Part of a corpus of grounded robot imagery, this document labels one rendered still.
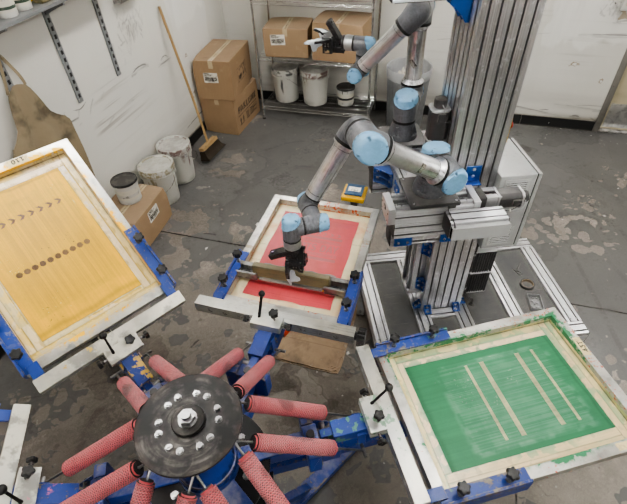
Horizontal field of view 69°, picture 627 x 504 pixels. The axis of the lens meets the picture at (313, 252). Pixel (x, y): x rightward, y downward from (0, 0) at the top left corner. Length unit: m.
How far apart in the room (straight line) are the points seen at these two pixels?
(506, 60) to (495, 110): 0.21
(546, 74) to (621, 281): 2.36
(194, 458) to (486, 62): 1.75
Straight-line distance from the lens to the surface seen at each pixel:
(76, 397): 3.25
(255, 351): 1.79
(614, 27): 5.37
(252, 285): 2.12
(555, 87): 5.49
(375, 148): 1.66
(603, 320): 3.64
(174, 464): 1.35
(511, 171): 2.43
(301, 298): 2.04
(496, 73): 2.15
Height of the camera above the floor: 2.50
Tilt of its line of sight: 44 degrees down
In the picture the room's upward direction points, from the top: 3 degrees counter-clockwise
